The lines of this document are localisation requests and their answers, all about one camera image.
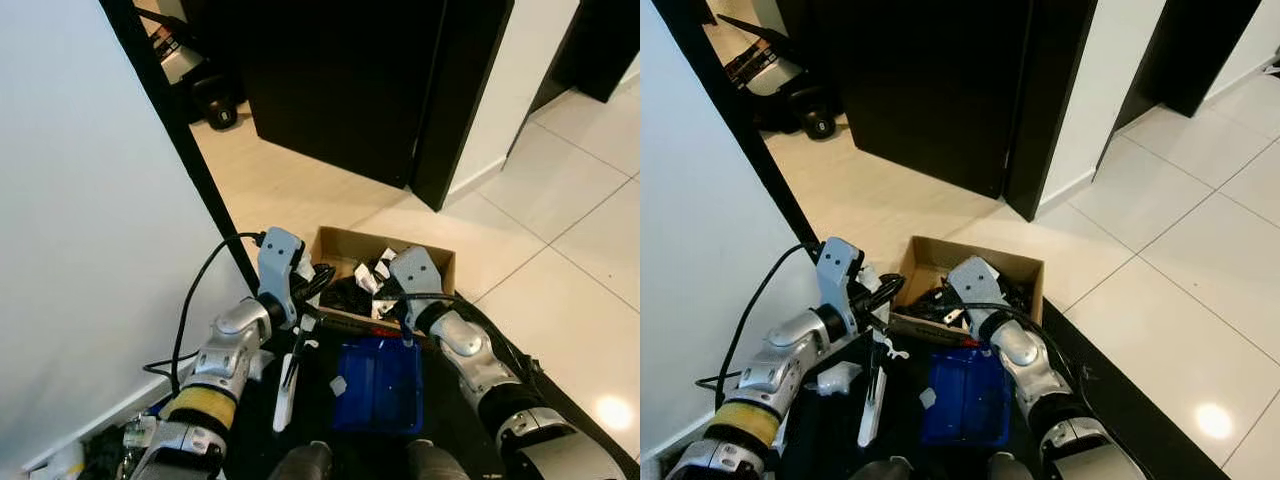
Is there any black door jamb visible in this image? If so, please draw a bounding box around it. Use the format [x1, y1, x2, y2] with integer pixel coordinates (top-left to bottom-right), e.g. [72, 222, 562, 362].
[1115, 0, 1261, 119]
[1003, 0, 1099, 221]
[530, 0, 641, 101]
[410, 0, 516, 211]

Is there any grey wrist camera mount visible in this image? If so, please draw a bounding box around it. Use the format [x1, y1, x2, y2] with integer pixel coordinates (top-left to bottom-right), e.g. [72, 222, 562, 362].
[945, 257, 1004, 336]
[817, 237, 866, 331]
[388, 246, 446, 321]
[257, 227, 306, 326]

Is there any black floor mat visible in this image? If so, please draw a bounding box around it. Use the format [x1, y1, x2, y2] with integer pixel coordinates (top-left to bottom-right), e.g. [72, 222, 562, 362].
[170, 290, 641, 480]
[770, 300, 1231, 480]

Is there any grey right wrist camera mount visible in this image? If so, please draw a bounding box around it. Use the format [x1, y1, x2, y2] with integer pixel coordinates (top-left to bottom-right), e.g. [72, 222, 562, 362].
[945, 257, 1004, 336]
[388, 246, 446, 321]

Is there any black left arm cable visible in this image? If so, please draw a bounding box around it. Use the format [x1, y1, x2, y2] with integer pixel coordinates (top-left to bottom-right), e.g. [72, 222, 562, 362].
[143, 232, 266, 396]
[715, 243, 823, 406]

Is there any grey robot right leg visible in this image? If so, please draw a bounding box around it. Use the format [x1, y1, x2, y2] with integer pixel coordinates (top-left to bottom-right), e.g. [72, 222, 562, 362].
[985, 452, 1041, 480]
[405, 440, 469, 480]

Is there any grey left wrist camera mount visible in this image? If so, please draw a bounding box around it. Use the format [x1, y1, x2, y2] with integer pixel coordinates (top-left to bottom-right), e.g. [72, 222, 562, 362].
[817, 237, 866, 331]
[257, 227, 306, 326]

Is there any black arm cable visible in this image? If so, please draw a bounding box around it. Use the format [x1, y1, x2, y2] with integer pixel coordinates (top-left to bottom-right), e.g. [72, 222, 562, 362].
[962, 302, 1093, 403]
[400, 292, 549, 393]
[143, 232, 266, 396]
[715, 243, 823, 406]

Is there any brown cardboard box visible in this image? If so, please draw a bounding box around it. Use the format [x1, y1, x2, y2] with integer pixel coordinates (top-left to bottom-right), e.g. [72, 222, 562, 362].
[893, 235, 1045, 346]
[310, 226, 457, 331]

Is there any thin black door frame post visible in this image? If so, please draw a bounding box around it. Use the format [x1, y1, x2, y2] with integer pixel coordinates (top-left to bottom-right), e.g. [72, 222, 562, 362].
[100, 0, 261, 291]
[650, 0, 816, 251]

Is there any black cloth bundle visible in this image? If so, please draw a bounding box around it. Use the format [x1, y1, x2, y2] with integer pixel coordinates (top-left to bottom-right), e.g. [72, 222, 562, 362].
[905, 280, 961, 321]
[320, 262, 401, 316]

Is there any grey robot leg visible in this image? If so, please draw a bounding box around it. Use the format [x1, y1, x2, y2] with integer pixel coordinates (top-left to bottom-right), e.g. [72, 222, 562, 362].
[268, 442, 333, 480]
[405, 440, 469, 480]
[848, 458, 913, 480]
[985, 452, 1041, 480]

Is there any grey robot left leg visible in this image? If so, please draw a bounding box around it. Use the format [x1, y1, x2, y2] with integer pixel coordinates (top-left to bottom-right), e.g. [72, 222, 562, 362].
[268, 442, 333, 480]
[848, 458, 913, 480]

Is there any black and silver appliance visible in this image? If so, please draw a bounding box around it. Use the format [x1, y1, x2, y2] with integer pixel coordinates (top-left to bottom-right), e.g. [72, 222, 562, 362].
[140, 10, 241, 131]
[715, 12, 841, 141]

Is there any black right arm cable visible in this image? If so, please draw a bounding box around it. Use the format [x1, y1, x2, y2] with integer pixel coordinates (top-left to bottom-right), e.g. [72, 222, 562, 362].
[962, 302, 1093, 403]
[400, 292, 549, 393]

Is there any black door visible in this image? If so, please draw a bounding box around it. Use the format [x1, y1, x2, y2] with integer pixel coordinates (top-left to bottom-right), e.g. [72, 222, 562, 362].
[800, 0, 1031, 199]
[215, 0, 446, 191]

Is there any blue plastic dustpan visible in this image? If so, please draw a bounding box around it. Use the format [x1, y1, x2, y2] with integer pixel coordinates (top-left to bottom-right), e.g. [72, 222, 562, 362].
[333, 322, 425, 436]
[920, 340, 1013, 446]

